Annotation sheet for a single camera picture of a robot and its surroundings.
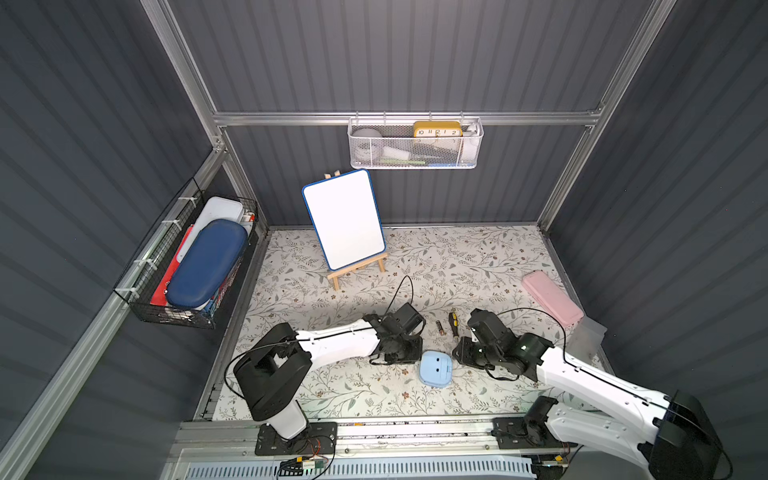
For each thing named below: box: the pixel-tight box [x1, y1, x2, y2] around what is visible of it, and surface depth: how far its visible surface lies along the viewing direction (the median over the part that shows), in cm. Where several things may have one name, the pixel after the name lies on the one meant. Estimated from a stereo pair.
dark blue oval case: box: [166, 219, 249, 309], surface depth 69 cm
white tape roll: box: [352, 128, 385, 161], surface depth 89 cm
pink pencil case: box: [522, 270, 585, 328], surface depth 100 cm
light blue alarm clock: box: [418, 350, 453, 389], surface depth 83 cm
